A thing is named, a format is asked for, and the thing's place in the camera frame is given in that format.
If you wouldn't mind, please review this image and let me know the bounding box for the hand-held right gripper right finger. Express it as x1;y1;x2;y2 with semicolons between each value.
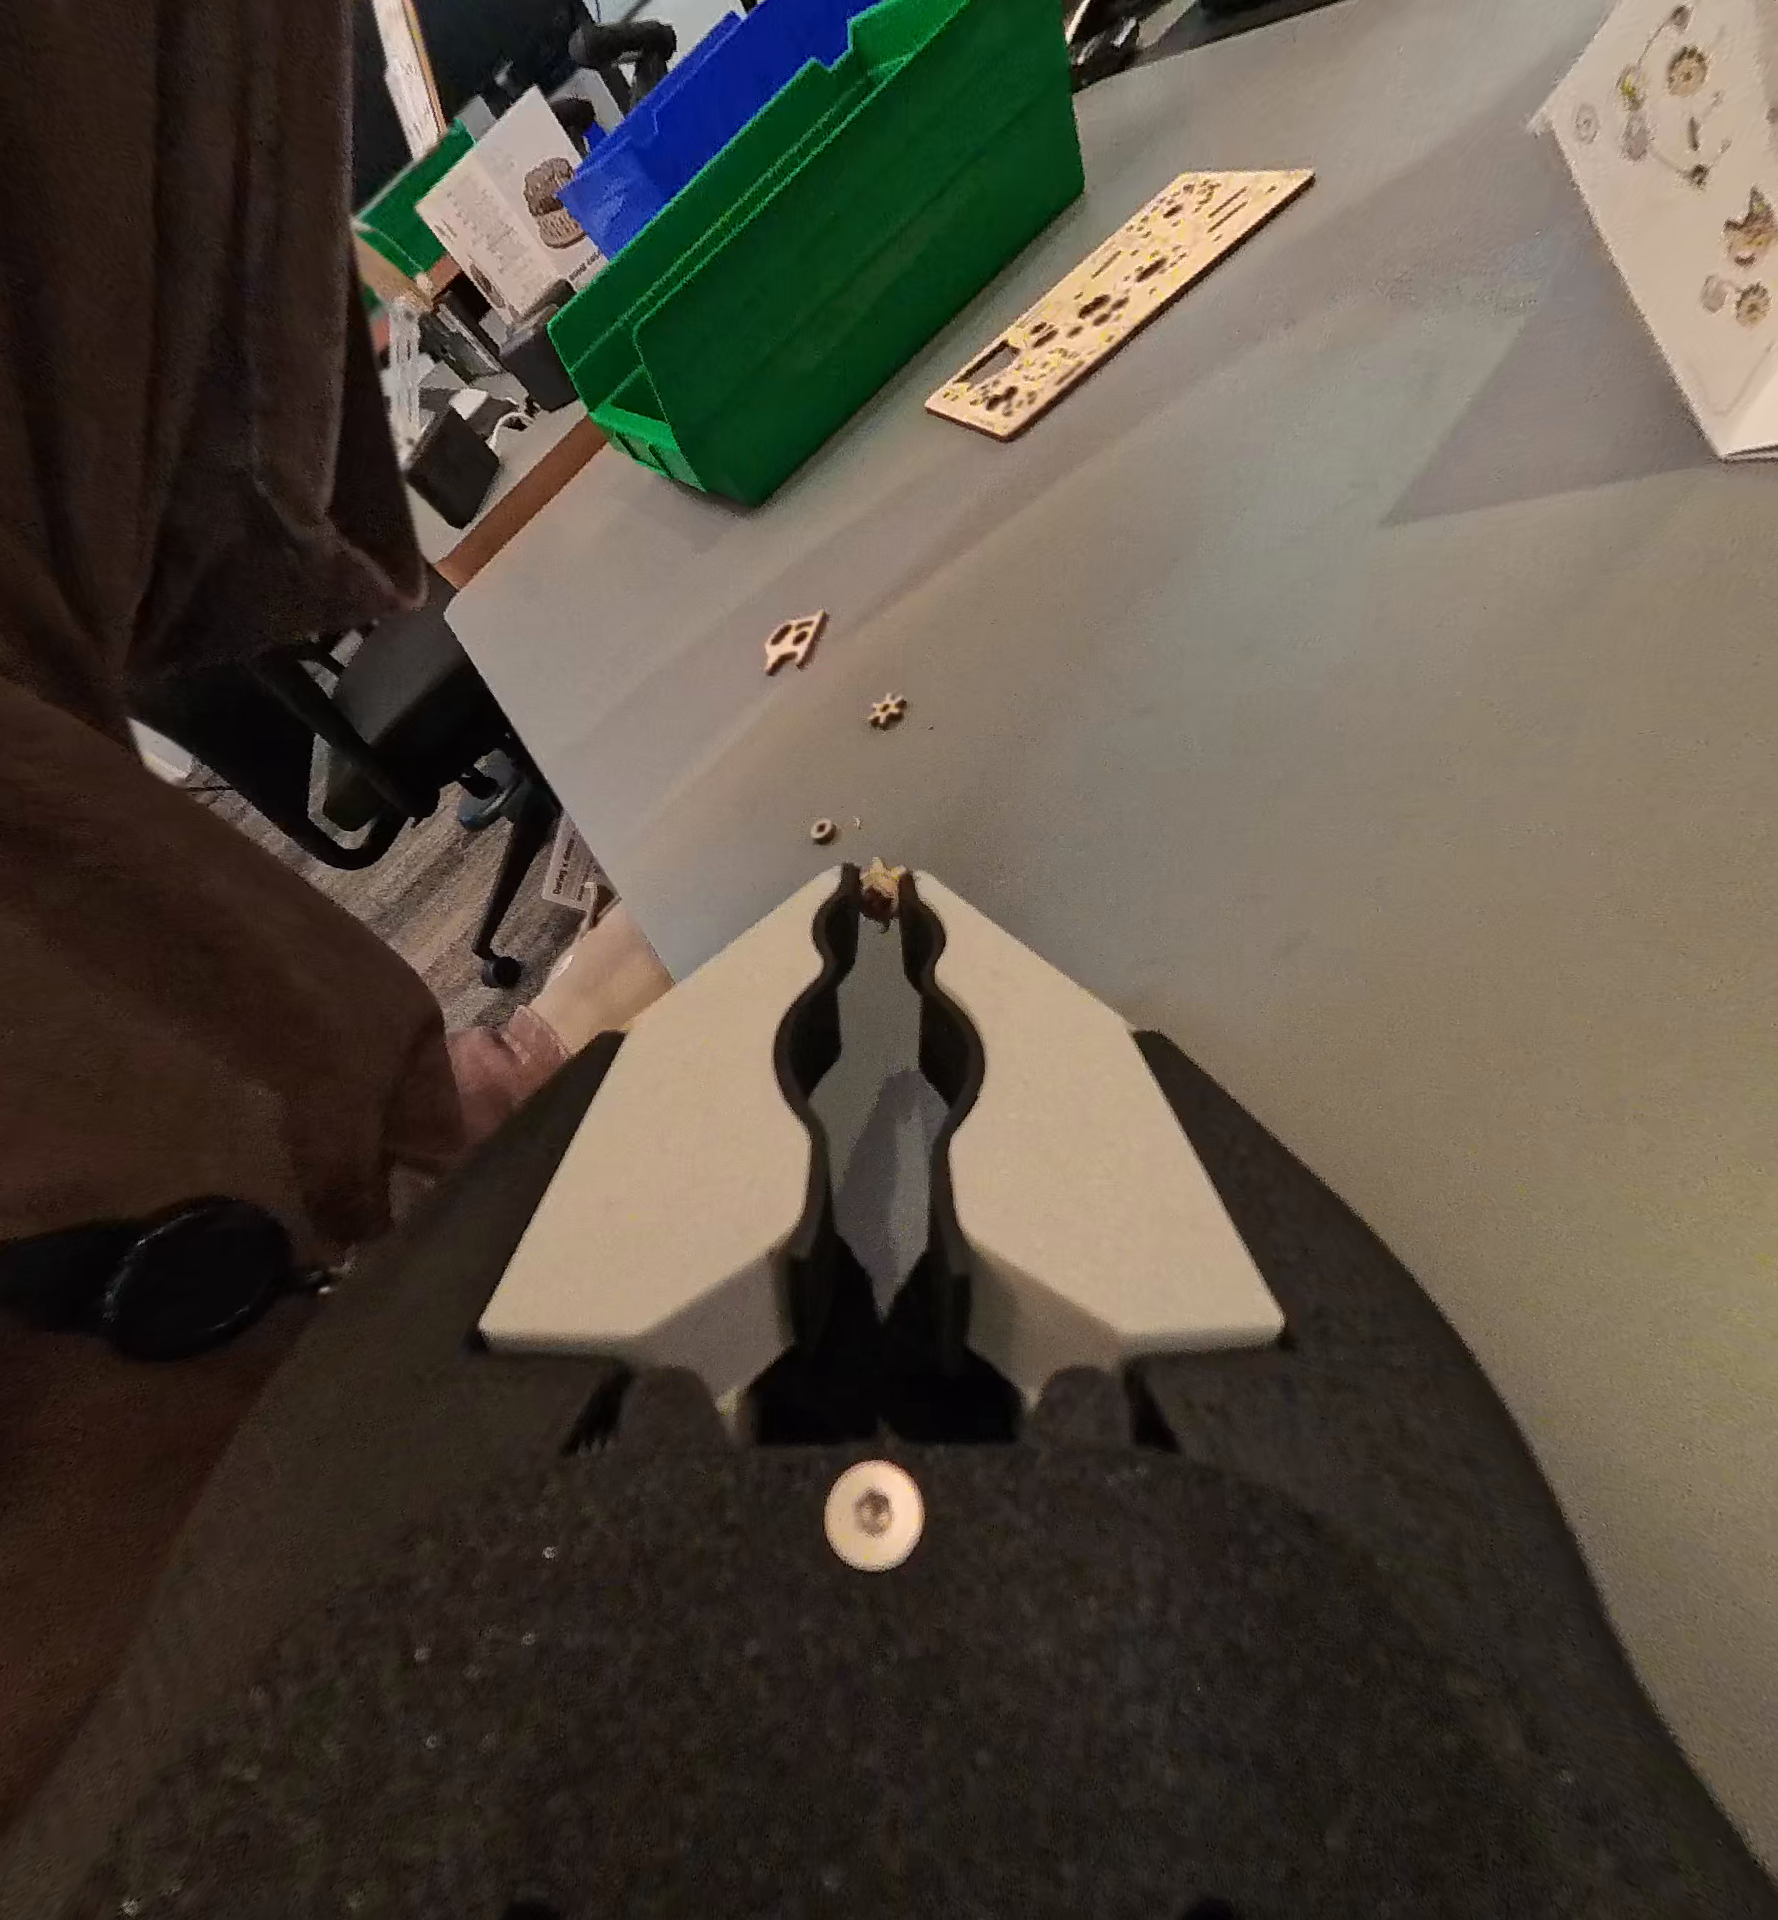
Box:
889;866;1286;1439

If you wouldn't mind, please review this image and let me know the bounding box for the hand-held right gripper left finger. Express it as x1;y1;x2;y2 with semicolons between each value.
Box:
479;863;883;1439

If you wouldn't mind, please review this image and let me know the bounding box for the grey desk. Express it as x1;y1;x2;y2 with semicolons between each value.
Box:
443;0;1778;1920

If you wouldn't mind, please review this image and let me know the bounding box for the tan cardboard box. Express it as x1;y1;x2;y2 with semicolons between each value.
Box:
526;904;676;1055

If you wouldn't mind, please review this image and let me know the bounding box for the printed paper on floor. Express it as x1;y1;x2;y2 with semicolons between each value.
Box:
541;813;624;921

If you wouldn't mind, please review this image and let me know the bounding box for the black badge reel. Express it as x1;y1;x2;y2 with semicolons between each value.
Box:
0;1196;339;1365

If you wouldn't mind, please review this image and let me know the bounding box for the black office chair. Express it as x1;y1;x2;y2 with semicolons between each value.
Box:
132;600;564;992

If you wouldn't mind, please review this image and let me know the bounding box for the small black box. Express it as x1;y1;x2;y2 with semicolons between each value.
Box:
404;394;507;530

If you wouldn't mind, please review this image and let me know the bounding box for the laser-cut wooden sheet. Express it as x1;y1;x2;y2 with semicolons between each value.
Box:
926;168;1317;445

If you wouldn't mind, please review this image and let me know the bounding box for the person's brown clothing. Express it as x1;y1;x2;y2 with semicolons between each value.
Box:
0;0;474;1920

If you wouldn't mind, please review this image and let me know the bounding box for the green plastic bin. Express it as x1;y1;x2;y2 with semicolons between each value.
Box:
546;0;1087;508

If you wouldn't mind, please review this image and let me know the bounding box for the small green bin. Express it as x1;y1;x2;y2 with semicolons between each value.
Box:
352;121;479;287

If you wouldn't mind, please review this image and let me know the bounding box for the blue plastic bin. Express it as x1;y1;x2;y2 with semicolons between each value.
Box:
560;0;892;264

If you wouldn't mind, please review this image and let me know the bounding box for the white instruction booklet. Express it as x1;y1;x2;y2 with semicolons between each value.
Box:
1528;0;1778;461

